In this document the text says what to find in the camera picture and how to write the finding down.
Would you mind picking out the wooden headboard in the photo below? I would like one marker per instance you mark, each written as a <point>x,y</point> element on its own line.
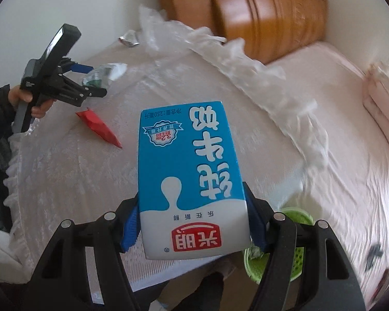
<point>262,16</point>

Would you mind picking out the red wrapper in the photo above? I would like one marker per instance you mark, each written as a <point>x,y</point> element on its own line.
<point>97,126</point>

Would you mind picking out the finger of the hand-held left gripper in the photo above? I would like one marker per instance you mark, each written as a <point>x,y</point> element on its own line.
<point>82,68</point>
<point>74,90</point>

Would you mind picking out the clear plastic bag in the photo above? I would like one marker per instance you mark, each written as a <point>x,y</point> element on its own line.
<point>158,29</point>

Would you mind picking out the white lace tablecloth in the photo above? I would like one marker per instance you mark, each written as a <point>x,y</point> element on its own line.
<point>68,175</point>

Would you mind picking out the folded pink quilt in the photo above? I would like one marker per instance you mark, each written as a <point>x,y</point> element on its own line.
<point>382,103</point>

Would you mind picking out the black clip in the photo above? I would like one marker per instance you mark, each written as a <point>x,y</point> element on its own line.
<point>374,256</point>

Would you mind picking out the white green packet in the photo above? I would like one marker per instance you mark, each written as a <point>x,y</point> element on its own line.
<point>100,73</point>

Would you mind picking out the bed with pink sheet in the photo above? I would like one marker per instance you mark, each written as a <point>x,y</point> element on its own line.
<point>343,175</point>

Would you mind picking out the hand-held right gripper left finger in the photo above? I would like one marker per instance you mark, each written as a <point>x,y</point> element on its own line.
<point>131,230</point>

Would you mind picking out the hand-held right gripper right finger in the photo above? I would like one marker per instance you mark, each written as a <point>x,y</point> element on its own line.
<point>257,226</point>

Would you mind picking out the green plastic waste bin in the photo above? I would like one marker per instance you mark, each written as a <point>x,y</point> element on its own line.
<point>256,269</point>

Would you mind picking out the silver wrapper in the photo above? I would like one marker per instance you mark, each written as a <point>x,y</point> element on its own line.
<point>129,39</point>

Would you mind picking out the blue white milk carton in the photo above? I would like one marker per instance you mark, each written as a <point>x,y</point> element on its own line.
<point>188,175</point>

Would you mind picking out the person's left hand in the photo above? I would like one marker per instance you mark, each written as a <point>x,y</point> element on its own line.
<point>40,108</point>

